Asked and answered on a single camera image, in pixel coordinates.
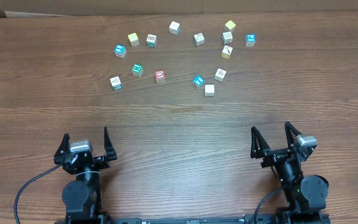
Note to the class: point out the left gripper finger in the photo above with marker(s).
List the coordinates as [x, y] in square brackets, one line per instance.
[108, 146]
[62, 150]

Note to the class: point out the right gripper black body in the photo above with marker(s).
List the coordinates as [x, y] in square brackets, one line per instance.
[287, 172]

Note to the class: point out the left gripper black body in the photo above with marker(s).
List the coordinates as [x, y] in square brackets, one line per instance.
[100, 162]

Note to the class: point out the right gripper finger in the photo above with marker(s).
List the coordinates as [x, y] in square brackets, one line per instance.
[292, 134]
[259, 146]

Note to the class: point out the yellow side picture block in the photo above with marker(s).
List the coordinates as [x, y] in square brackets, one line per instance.
[226, 52]

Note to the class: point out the white block blue side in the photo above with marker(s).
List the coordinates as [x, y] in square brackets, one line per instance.
[227, 37]

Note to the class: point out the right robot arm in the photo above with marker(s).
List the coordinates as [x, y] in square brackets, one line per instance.
[305, 195]

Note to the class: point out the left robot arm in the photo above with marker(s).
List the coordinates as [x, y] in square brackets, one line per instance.
[82, 197]

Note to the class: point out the white grapes picture block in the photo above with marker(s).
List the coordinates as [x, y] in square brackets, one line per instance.
[116, 83]

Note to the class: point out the white block yellow side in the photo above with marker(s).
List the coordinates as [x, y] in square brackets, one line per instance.
[209, 90]

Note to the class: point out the white picture block dark side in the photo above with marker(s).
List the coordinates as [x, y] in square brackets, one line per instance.
[220, 74]

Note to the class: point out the green letter R block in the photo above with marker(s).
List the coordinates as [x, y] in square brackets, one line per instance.
[137, 70]

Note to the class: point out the blue letter T block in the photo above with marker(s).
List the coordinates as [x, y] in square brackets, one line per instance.
[198, 81]

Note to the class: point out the red letter U block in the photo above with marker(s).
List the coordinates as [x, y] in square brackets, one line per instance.
[159, 76]

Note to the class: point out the blue letter P block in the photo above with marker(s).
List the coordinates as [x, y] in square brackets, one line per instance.
[250, 40]

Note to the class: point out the blue letter block far left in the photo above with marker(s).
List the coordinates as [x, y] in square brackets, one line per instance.
[120, 51]

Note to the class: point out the yellow top block left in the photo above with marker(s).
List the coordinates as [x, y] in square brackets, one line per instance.
[133, 39]

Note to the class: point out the wooden block green letter side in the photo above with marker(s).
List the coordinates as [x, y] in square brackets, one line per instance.
[151, 40]

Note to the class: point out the white picture block centre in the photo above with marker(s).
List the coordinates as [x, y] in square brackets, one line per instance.
[198, 39]

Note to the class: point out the yellow top block right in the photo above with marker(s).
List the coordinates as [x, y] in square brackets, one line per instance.
[229, 26]

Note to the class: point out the white block top centre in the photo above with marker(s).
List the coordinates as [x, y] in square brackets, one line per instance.
[174, 28]

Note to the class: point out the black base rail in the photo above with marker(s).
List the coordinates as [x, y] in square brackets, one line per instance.
[191, 221]

